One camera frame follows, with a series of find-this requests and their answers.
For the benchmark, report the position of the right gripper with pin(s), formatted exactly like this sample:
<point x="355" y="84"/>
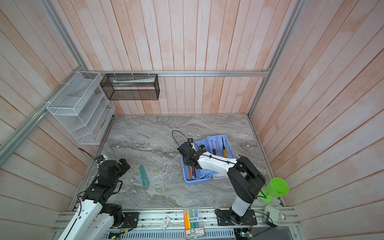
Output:
<point x="185" y="161"/>

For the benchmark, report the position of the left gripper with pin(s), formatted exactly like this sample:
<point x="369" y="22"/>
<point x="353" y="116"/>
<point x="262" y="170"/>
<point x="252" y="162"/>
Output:
<point x="125" y="163"/>

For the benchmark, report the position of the orange handled tool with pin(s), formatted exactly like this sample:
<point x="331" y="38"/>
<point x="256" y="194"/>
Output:
<point x="190" y="173"/>

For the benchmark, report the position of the teal utility knife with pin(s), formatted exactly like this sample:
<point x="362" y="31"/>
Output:
<point x="145" y="179"/>

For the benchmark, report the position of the white blue tool box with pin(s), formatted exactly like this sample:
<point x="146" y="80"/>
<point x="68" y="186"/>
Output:
<point x="213" y="167"/>

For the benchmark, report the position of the small yellow black screwdriver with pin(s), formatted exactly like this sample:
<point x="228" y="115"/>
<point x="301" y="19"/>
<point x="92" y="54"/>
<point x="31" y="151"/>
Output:
<point x="225" y="155"/>

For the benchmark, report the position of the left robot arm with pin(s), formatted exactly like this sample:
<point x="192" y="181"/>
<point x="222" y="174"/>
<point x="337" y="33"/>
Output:
<point x="94" y="215"/>

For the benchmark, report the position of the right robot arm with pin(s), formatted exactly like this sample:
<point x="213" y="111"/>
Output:
<point x="245" y="178"/>

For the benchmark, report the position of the highlighter marker pack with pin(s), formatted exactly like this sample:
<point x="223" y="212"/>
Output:
<point x="193" y="222"/>

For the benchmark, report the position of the white paper tag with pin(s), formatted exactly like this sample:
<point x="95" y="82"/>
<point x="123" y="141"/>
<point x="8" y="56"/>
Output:
<point x="165" y="222"/>

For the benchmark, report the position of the black mesh basket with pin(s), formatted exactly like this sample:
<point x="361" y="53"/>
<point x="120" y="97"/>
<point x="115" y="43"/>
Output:
<point x="118" y="87"/>

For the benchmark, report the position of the green plastic cup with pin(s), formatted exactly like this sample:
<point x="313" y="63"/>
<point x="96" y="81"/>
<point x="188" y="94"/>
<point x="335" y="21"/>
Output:
<point x="276" y="188"/>

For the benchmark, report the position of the white power box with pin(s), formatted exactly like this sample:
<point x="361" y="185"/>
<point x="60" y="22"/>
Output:
<point x="273" y="216"/>

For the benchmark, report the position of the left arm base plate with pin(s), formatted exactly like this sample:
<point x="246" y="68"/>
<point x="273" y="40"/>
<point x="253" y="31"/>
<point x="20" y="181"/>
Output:
<point x="125" y="220"/>

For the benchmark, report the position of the white wire mesh shelf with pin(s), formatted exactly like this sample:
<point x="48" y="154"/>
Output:
<point x="84" y="113"/>

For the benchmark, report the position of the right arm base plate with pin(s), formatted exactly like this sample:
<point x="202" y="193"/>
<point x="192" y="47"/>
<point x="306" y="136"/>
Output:
<point x="229" y="218"/>

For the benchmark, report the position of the aluminium frame rail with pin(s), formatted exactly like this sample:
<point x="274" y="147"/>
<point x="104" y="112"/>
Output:
<point x="201" y="73"/>

